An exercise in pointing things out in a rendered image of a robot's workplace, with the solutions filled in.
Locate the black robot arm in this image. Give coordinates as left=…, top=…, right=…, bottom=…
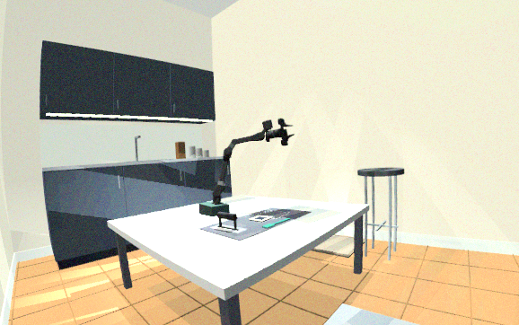
left=211, top=119, right=274, bottom=205

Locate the white square tile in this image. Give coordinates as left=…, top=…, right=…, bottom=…
left=249, top=215, right=273, bottom=222

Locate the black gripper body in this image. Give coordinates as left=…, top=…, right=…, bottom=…
left=272, top=119, right=288, bottom=145

